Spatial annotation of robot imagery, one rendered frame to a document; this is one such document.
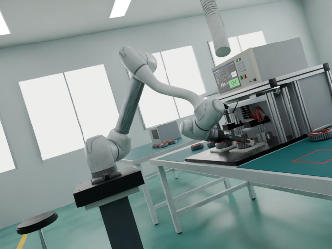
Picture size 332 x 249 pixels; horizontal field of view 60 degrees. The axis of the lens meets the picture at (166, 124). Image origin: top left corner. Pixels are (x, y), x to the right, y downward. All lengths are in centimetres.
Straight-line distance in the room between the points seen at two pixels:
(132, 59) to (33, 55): 490
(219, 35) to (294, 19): 633
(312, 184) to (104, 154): 116
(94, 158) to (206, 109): 76
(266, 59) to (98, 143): 111
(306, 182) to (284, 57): 96
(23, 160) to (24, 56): 205
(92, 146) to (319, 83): 138
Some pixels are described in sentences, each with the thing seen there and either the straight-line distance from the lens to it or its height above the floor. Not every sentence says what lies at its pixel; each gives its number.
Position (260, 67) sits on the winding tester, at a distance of 173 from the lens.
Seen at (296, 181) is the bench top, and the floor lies 73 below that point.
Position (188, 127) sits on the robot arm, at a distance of 150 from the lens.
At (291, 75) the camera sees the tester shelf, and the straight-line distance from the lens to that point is 171.
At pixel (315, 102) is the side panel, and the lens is 182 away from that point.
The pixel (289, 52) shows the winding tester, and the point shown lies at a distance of 190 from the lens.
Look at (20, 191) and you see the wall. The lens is 624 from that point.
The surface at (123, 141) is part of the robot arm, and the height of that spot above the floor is 101.
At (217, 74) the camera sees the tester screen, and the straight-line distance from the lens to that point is 202.
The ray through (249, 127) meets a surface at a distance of 173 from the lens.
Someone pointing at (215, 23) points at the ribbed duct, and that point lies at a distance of 326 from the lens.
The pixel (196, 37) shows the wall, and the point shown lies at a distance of 736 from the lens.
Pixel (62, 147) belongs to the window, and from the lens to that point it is 614.
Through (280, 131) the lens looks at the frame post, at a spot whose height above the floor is 84.
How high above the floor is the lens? 107
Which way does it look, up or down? 1 degrees down
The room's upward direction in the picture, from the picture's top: 17 degrees counter-clockwise
